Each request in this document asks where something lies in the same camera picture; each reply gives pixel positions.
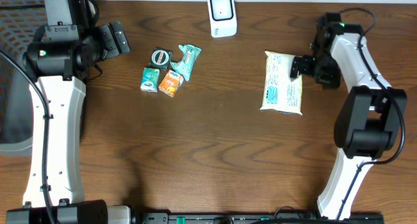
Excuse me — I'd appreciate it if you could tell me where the yellow wet wipes pack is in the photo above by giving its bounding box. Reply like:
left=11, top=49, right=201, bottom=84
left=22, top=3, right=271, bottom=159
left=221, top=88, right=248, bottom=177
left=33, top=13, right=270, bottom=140
left=260, top=51, right=302, bottom=115

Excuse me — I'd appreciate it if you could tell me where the dark green round-label packet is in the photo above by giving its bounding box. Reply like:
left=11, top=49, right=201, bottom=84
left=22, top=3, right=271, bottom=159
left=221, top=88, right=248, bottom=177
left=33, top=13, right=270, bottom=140
left=149, top=48, right=173, bottom=70

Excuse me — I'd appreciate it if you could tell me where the teal white small box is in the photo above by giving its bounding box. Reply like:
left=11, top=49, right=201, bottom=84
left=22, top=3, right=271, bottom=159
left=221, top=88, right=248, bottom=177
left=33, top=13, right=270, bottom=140
left=140, top=68, right=160, bottom=92

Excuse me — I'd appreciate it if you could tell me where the teal snack packet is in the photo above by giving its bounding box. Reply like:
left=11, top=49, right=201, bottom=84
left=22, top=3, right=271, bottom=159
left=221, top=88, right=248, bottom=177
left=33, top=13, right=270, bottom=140
left=171, top=44, right=202, bottom=81

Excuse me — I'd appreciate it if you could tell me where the orange small snack box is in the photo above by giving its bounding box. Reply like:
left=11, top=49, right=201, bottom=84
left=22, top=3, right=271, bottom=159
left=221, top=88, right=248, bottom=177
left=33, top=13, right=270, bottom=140
left=158, top=70, right=184, bottom=97

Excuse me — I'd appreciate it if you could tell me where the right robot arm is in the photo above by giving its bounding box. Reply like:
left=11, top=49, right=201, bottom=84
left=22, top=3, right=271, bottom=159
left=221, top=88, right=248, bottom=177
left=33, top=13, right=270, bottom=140
left=289, top=12, right=407, bottom=222

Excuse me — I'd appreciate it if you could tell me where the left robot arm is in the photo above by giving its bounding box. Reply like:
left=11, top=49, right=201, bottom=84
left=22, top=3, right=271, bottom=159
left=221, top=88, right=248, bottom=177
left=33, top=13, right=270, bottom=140
left=7, top=0, right=140, bottom=224

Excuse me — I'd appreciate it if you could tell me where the white barcode scanner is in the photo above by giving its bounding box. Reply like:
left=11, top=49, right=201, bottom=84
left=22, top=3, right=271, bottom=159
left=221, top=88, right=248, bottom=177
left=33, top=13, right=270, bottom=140
left=207, top=0, right=237, bottom=38

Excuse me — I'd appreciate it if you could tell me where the dark grey plastic basket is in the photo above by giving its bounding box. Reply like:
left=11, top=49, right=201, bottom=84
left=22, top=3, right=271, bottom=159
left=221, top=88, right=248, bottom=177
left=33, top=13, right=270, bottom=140
left=1, top=0, right=46, bottom=157

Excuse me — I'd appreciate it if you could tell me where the left black cable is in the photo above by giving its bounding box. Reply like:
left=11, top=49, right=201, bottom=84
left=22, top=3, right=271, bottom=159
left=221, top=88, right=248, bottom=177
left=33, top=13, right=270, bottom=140
left=0, top=49, right=56, bottom=224

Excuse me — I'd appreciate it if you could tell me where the black cable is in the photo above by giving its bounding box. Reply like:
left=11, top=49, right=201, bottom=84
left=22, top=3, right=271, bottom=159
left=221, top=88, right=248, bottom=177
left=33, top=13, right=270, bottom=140
left=0, top=49, right=56, bottom=224
left=338, top=7, right=407, bottom=221

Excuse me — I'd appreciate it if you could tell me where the right black cable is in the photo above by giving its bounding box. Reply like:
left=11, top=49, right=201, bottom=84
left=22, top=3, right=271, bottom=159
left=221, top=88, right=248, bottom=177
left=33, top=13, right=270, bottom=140
left=338, top=7, right=407, bottom=221

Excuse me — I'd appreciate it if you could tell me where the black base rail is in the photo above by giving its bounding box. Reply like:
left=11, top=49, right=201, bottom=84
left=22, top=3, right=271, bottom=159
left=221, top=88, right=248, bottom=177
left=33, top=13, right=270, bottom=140
left=130, top=212, right=385, bottom=224

